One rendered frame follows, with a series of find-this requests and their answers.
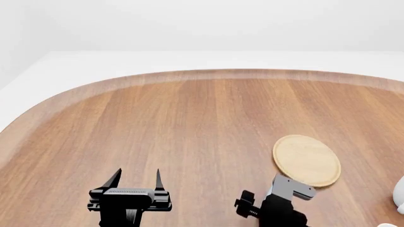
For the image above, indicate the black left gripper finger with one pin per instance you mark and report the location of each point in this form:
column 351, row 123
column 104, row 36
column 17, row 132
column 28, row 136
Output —
column 158, row 183
column 114, row 180

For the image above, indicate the round light wooden plate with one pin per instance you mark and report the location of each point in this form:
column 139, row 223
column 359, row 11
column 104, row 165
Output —
column 306, row 160

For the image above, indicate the small white object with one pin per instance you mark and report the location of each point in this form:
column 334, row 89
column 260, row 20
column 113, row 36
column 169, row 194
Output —
column 385, row 225

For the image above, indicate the white mug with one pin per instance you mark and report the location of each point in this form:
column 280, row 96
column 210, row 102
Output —
column 400, row 196

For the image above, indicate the grey left gripper camera box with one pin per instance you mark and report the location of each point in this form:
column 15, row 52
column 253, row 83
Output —
column 127, row 192

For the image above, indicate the grey gripper camera box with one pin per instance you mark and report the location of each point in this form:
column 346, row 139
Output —
column 127, row 192
column 288, row 186

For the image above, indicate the grey right gripper camera box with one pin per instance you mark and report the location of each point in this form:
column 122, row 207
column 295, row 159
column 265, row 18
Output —
column 288, row 186

